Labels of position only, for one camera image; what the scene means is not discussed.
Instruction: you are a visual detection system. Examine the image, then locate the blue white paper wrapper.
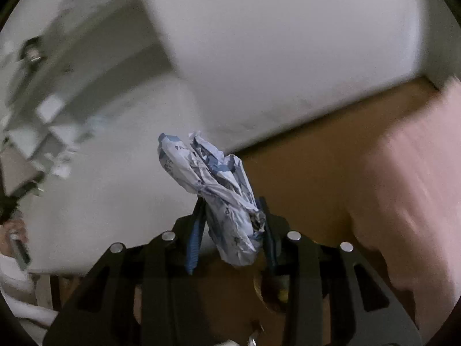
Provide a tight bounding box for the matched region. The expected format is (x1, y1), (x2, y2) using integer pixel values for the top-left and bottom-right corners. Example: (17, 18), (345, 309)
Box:
(158, 132), (266, 266)

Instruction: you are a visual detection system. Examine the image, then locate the pink bed sheet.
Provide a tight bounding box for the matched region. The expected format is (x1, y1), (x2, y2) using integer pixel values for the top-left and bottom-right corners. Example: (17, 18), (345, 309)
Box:
(348, 78), (460, 342)

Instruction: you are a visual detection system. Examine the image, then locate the white desk shelf unit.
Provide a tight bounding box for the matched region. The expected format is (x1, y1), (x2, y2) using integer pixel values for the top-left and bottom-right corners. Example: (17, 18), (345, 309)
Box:
(1, 0), (172, 192)

